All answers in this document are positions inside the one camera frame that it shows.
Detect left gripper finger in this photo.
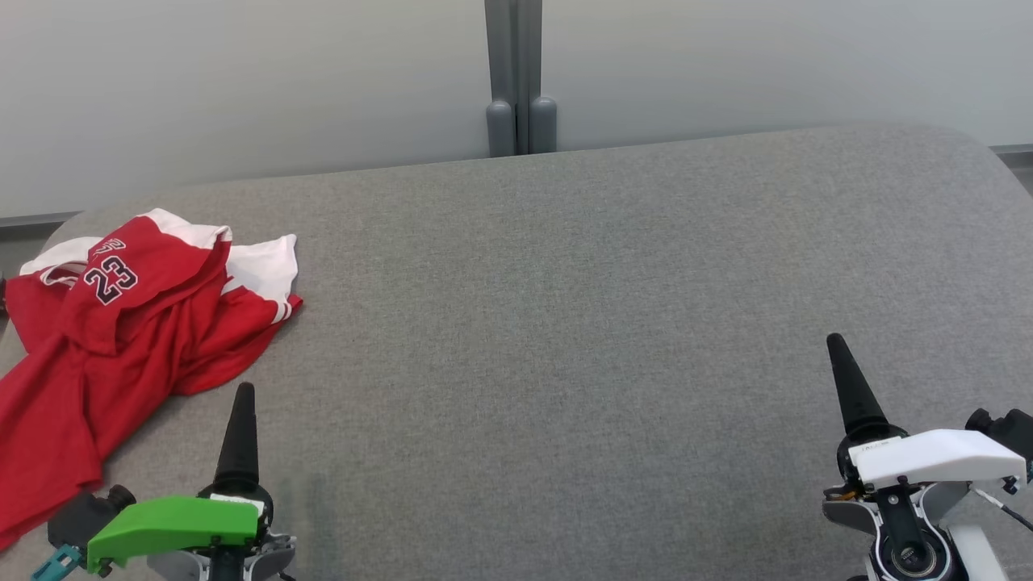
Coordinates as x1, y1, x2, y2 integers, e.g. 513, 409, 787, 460
214, 382, 261, 487

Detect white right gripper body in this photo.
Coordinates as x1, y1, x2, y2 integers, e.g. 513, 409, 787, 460
835, 424, 1027, 493

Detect teal left camera connector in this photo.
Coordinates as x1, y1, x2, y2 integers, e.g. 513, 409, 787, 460
31, 545, 83, 581

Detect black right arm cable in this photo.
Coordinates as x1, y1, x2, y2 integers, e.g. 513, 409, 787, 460
972, 487, 1033, 533

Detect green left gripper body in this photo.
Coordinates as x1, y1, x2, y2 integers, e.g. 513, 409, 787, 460
86, 478, 275, 575

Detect grey partition post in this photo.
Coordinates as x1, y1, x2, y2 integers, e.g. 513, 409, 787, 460
484, 0, 558, 157

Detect red white basketball jersey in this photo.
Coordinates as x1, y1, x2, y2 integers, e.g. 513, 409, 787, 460
0, 274, 243, 554

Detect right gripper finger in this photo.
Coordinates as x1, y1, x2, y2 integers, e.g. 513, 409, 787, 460
826, 332, 889, 441

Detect grey fabric sofa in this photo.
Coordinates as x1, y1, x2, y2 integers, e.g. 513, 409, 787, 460
0, 121, 1033, 581

